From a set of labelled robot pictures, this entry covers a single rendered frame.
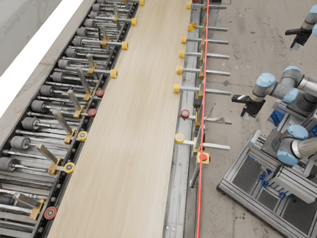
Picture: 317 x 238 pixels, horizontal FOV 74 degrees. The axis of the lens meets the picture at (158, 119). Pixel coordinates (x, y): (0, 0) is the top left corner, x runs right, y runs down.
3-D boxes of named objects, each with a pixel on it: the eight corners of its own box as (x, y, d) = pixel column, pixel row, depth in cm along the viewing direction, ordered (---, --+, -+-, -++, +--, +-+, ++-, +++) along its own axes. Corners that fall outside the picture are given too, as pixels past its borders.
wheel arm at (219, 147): (228, 148, 177) (229, 145, 173) (228, 151, 175) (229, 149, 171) (176, 140, 181) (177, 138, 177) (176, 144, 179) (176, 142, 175)
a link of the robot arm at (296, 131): (300, 137, 144) (312, 127, 133) (296, 153, 137) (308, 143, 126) (282, 129, 147) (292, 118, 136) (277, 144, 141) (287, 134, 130)
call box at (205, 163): (206, 158, 135) (209, 153, 129) (206, 168, 131) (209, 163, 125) (196, 157, 136) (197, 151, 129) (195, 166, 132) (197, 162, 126)
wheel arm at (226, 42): (227, 43, 236) (228, 40, 233) (228, 45, 234) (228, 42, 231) (183, 39, 241) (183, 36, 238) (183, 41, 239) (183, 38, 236)
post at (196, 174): (195, 182, 171) (204, 159, 134) (195, 187, 168) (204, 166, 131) (189, 181, 172) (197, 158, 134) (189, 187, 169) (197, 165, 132)
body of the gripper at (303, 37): (302, 46, 158) (312, 32, 148) (291, 42, 161) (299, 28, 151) (305, 42, 161) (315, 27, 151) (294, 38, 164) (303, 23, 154)
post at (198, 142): (196, 153, 186) (205, 123, 146) (196, 157, 184) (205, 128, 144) (192, 153, 186) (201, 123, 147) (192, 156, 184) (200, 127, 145)
